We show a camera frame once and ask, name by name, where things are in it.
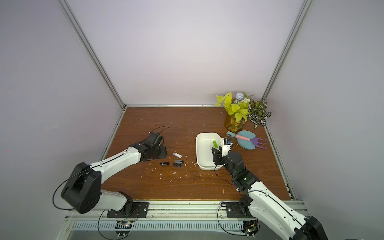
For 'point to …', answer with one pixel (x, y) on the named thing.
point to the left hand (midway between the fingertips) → (166, 152)
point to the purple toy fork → (256, 142)
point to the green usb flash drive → (215, 144)
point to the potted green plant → (239, 108)
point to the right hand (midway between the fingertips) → (216, 146)
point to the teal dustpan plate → (247, 144)
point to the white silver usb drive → (177, 155)
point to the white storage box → (204, 155)
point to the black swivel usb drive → (178, 163)
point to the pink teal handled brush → (230, 133)
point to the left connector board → (123, 228)
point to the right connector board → (250, 227)
